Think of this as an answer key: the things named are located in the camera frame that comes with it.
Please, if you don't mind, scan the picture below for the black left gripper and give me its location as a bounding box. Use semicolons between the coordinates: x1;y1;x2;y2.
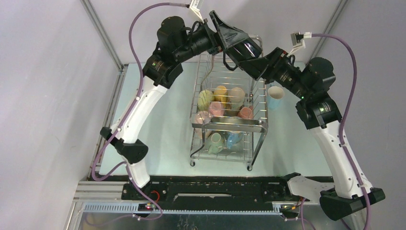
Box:
173;11;248;63

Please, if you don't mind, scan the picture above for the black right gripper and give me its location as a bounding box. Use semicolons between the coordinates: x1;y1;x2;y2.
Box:
237;46;311;100

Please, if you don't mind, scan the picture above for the light blue faceted mug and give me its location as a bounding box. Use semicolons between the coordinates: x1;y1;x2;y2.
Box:
267;86;285;110

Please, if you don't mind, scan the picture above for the iridescent pale pink mug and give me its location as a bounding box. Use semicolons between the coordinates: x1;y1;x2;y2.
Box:
193;111;212;139

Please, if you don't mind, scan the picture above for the black mug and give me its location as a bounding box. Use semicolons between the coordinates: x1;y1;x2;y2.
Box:
223;37;263;71

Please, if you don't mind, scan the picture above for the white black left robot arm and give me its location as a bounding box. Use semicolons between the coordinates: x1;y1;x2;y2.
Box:
100;11;262;200

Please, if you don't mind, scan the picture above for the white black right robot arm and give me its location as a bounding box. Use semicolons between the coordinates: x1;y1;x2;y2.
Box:
233;48;385;220

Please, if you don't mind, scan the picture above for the cream seahorse pattern mug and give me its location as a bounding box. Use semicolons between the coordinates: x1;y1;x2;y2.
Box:
228;87;245;116

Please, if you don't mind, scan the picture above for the salmon dotted mug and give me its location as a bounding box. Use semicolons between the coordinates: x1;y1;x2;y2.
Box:
237;107;254;119

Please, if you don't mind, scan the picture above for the orange yellow mug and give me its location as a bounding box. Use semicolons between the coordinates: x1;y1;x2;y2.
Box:
214;85;228;103

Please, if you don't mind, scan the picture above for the pink faceted mug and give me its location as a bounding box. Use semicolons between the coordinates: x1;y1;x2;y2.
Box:
208;101;225;117

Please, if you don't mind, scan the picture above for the pale yellow faceted mug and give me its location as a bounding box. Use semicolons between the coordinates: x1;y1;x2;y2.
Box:
197;90;214;111

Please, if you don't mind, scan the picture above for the blue butterfly mug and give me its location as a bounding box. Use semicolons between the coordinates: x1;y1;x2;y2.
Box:
226;131;244;149

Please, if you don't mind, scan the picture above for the green mug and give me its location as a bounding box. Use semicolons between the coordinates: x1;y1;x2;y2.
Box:
205;133;225;154

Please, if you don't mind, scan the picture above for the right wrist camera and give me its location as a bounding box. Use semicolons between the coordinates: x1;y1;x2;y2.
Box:
288;32;312;56

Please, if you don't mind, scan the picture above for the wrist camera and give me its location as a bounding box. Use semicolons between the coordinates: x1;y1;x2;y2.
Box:
288;32;312;56
189;0;203;22

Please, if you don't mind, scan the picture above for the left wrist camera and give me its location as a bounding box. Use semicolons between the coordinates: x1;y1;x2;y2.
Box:
189;0;203;22

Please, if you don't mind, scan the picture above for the metal wire dish rack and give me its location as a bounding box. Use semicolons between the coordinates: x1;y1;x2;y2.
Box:
190;53;268;171

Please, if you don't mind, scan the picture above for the aluminium frame post right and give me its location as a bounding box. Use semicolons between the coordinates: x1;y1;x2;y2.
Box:
307;0;350;62

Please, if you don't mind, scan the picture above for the aluminium frame post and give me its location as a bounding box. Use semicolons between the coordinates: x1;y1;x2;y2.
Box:
307;0;350;62
80;0;124;71

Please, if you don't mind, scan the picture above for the aluminium frame post left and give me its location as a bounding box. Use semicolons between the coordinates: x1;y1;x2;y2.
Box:
80;0;124;71

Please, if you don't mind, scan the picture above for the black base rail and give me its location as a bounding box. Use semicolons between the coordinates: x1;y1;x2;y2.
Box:
121;175;300;212

